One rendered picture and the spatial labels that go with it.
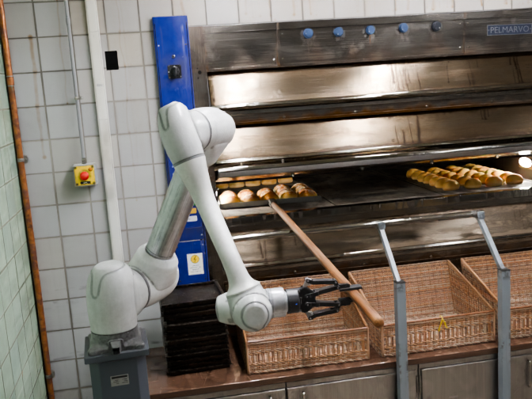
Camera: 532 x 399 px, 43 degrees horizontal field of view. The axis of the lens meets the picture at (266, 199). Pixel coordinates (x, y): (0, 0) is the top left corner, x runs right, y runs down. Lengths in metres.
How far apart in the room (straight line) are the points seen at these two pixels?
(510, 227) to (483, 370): 0.86
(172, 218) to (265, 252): 1.16
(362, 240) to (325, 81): 0.82
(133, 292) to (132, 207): 1.05
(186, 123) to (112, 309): 0.66
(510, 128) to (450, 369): 1.28
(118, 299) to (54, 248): 1.15
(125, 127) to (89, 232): 0.53
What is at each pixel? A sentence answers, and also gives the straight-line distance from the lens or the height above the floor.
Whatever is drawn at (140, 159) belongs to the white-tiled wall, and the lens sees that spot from 3.25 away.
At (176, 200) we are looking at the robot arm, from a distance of 2.25.
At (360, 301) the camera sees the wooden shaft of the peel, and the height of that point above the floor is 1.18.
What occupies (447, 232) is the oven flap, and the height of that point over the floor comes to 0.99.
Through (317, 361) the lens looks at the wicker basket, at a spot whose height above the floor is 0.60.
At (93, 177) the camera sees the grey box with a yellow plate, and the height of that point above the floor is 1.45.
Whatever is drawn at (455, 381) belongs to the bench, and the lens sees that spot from 3.27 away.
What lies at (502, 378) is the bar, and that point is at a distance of 3.30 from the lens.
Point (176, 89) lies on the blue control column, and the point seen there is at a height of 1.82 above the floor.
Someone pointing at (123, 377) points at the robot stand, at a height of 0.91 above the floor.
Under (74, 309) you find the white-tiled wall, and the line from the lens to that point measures 3.42.
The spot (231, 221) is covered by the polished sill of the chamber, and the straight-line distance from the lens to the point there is 3.31.
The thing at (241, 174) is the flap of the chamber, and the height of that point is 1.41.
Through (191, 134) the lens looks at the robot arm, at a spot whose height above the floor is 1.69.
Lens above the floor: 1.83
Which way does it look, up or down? 10 degrees down
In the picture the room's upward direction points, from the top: 4 degrees counter-clockwise
